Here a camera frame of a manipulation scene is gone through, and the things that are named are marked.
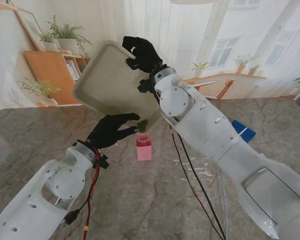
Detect blue plastic scraper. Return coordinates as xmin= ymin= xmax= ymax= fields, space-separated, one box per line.
xmin=231 ymin=119 xmax=257 ymax=144

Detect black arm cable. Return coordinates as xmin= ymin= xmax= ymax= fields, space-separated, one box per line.
xmin=172 ymin=129 xmax=227 ymax=240
xmin=61 ymin=194 xmax=93 ymax=227

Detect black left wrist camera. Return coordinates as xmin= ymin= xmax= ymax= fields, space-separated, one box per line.
xmin=96 ymin=154 xmax=110 ymax=169

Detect large plant in white pot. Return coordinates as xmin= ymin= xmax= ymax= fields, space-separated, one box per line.
xmin=46 ymin=14 xmax=94 ymax=57

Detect cream baking tray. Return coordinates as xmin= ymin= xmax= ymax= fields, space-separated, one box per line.
xmin=72 ymin=39 xmax=163 ymax=133

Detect scattered green beans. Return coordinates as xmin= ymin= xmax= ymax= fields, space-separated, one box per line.
xmin=136 ymin=119 xmax=149 ymax=133

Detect wooden dining table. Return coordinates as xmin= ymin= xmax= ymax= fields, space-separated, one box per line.
xmin=184 ymin=81 xmax=217 ymax=89

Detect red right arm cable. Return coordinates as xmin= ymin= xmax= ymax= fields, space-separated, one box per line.
xmin=171 ymin=127 xmax=226 ymax=240

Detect wooden chair with curved back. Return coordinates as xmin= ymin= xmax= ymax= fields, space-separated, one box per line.
xmin=204 ymin=79 xmax=235 ymax=101

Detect red left arm cable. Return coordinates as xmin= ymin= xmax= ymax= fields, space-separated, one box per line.
xmin=82 ymin=149 xmax=101 ymax=240

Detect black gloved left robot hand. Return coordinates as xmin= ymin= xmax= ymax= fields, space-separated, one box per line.
xmin=86 ymin=112 xmax=141 ymax=149

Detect green windowsill plant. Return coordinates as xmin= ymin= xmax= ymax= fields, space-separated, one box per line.
xmin=190 ymin=61 xmax=211 ymax=78

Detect wooden picture frame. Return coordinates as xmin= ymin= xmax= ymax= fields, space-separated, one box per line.
xmin=13 ymin=9 xmax=46 ymax=53

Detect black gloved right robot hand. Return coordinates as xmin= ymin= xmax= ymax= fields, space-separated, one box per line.
xmin=121 ymin=35 xmax=164 ymax=75

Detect wooden bookshelf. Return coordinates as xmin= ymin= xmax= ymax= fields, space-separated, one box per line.
xmin=23 ymin=50 xmax=91 ymax=106

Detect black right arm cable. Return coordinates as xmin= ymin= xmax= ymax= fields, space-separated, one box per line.
xmin=172 ymin=129 xmax=227 ymax=240

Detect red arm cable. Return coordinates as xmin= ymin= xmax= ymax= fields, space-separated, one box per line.
xmin=82 ymin=149 xmax=101 ymax=240
xmin=171 ymin=127 xmax=226 ymax=240

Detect leafy plant beside bookshelf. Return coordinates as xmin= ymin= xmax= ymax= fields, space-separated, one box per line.
xmin=17 ymin=77 xmax=62 ymax=107

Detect small plant in white pot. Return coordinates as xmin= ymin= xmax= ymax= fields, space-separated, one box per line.
xmin=38 ymin=32 xmax=60 ymax=52

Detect pink square jar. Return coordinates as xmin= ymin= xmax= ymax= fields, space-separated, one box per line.
xmin=136 ymin=133 xmax=153 ymax=162

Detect plant in terracotta pot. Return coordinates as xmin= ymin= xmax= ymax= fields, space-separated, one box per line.
xmin=234 ymin=53 xmax=256 ymax=75

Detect small windowsill pot plant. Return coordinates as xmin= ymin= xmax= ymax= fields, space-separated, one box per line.
xmin=248 ymin=64 xmax=262 ymax=77

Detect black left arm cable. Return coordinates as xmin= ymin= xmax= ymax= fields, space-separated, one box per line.
xmin=61 ymin=194 xmax=93 ymax=227

